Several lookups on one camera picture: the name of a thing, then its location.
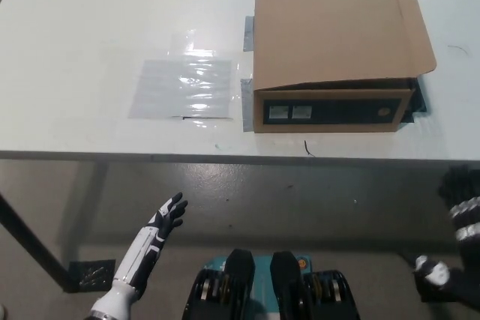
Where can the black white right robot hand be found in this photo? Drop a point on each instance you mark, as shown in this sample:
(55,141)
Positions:
(467,222)

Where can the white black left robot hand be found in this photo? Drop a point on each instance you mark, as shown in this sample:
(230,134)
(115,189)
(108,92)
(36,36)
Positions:
(144,249)

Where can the brown cardboard storage box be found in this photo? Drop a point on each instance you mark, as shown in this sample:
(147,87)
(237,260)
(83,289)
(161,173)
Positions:
(330,35)

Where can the black teal robot torso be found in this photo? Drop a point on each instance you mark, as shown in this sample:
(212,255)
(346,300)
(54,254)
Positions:
(240,290)

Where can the black floor tape patch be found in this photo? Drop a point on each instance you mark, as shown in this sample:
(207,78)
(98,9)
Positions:
(93,273)

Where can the black table base bar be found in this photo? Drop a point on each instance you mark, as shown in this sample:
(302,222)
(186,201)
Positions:
(33,239)

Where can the clear plastic sheet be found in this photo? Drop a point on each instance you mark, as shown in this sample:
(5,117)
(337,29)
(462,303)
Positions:
(180,87)

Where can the short grey tape strip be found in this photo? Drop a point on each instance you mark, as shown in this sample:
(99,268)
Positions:
(249,33)

